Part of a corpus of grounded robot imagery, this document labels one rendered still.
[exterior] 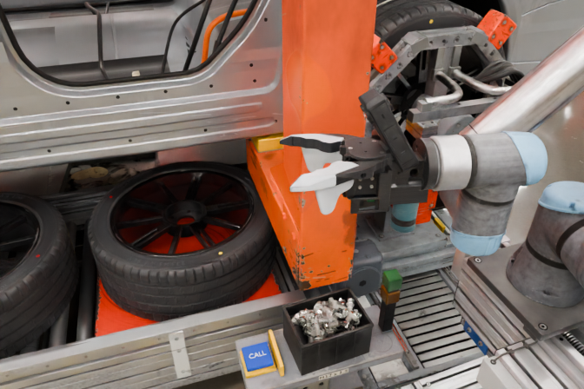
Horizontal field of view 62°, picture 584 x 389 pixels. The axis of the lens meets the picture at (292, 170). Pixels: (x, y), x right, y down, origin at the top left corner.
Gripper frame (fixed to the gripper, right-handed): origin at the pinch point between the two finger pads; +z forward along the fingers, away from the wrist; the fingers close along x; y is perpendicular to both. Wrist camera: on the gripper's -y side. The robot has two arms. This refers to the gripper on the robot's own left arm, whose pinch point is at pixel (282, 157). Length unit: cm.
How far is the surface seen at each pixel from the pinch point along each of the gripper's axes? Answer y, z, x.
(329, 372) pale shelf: 75, -13, 31
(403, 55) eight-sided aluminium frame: 5, -43, 82
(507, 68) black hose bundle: 9, -73, 77
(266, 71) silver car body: 13, -3, 99
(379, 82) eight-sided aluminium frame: 13, -36, 81
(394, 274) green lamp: 53, -31, 40
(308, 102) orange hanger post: 6.5, -9.1, 43.5
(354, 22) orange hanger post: -10.4, -18.7, 43.1
